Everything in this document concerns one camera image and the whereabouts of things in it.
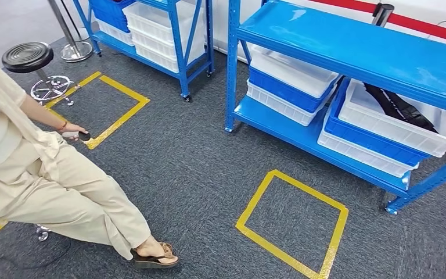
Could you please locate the person's left hand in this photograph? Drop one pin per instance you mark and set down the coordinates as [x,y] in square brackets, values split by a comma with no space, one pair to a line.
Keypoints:
[71,129]

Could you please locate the black-tipped handheld controller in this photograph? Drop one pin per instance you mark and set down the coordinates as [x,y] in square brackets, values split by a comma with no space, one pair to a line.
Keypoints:
[83,136]

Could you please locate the person's left forearm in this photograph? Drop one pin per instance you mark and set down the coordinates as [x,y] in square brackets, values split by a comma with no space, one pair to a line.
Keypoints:
[38,113]

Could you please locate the blue metal shelf rack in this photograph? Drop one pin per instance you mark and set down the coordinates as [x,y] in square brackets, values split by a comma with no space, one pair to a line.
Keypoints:
[184,57]
[361,50]

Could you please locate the black part in bin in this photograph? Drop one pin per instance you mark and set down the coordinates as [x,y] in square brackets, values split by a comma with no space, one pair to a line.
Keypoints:
[400,106]

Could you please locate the person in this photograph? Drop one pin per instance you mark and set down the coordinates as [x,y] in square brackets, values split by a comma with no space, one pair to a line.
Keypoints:
[53,185]

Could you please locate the chrome stool caster base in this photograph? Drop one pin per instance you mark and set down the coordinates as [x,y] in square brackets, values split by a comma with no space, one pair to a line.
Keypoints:
[43,233]

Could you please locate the yellow floor tape square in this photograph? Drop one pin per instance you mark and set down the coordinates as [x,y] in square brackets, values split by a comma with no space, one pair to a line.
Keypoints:
[265,188]
[125,90]

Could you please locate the black round stool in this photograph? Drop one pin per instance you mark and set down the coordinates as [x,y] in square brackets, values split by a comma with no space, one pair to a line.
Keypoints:
[27,56]

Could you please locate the large white plastic bin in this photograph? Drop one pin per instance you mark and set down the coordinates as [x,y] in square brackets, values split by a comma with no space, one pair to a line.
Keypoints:
[150,23]

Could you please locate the red barrier belt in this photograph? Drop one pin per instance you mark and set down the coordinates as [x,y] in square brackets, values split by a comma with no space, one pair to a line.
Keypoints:
[419,25]

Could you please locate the chrome barrier post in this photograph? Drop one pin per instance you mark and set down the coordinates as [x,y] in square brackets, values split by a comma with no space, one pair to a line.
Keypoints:
[75,50]

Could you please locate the black-topped barrier post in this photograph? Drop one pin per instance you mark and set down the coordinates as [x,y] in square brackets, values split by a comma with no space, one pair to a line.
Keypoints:
[382,13]

